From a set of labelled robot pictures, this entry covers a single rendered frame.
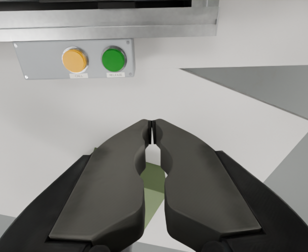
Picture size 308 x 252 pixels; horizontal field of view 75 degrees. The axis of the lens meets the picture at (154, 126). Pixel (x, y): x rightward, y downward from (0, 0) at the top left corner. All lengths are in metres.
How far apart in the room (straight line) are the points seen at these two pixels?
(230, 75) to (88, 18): 1.22
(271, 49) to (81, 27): 0.41
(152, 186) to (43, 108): 0.35
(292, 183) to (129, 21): 2.18
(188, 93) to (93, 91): 0.24
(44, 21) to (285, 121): 0.61
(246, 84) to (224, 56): 1.06
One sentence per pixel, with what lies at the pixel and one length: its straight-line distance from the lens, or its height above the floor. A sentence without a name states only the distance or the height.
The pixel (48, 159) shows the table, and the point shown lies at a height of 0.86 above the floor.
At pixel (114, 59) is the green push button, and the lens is 0.38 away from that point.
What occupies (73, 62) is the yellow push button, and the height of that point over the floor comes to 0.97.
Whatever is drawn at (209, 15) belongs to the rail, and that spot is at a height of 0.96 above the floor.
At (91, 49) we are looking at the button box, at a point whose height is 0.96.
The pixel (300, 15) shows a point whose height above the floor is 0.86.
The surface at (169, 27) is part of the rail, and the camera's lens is 0.39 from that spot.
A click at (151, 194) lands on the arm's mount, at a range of 0.57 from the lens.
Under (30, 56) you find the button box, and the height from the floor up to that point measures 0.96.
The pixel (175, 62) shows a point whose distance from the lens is 0.50.
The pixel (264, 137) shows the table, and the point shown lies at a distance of 0.67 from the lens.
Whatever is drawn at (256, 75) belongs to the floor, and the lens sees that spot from 1.58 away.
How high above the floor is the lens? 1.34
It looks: 60 degrees down
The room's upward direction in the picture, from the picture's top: 177 degrees clockwise
